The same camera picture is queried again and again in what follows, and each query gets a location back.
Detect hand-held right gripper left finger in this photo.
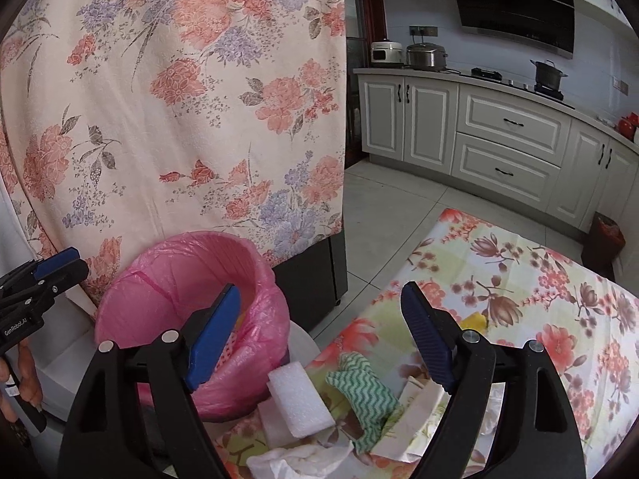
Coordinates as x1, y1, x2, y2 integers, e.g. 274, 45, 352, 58
57, 283, 242, 479

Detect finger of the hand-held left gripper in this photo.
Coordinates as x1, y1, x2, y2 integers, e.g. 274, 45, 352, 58
0, 247, 81, 293
12, 258, 91, 313

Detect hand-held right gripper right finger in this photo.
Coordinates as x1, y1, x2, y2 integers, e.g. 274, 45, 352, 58
400, 281, 586, 479

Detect bin with pink bag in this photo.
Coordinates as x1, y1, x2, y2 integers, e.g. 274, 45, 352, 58
94, 231, 291, 422

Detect green wavy striped cloth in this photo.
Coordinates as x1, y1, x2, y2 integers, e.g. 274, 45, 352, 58
325, 352, 406, 455

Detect person's left hand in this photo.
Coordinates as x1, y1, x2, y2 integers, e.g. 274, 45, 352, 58
0, 344, 45, 422

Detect white box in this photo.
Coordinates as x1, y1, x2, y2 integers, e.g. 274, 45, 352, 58
39, 302, 103, 412

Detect rolled paper wrapper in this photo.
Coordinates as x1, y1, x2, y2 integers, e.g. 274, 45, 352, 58
369, 373, 505, 465

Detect black appliance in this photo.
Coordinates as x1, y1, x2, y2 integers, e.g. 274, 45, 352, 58
274, 232, 349, 334

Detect floral tablecloth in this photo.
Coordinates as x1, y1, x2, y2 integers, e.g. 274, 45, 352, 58
214, 208, 639, 479

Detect crumpled white tissue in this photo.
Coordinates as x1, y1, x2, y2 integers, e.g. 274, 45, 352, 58
247, 441, 355, 479

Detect floral curtain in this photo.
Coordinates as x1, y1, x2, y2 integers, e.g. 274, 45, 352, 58
0, 0, 347, 320

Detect brown floor bin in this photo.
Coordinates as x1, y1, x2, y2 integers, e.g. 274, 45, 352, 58
583, 212, 626, 267

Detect white lower cabinets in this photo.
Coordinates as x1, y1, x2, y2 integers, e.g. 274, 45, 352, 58
355, 67, 639, 250

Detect dark wooden glass door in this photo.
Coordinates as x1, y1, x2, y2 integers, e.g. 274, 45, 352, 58
343, 0, 387, 168

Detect black gas stove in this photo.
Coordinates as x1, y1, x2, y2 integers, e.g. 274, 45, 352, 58
472, 67, 565, 101

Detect steel pressure cooker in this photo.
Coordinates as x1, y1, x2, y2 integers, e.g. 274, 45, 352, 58
405, 42, 448, 72

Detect white rice cooker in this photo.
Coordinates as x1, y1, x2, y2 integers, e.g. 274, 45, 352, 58
370, 41, 404, 67

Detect black cooking pot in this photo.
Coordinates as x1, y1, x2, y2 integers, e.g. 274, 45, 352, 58
530, 59, 569, 91

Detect black range hood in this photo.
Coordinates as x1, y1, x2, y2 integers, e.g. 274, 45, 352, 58
444, 0, 576, 59

